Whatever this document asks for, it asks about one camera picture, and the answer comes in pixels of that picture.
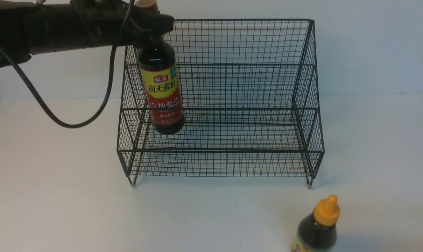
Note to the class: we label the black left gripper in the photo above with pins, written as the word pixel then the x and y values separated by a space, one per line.
pixel 146 23

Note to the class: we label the red-capped soy sauce bottle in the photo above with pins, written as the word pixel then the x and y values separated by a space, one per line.
pixel 157 62

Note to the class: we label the yellow-capped dark sauce bottle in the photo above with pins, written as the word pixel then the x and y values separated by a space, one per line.
pixel 317 231

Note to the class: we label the black wire mesh rack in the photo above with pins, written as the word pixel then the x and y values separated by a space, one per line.
pixel 250 102

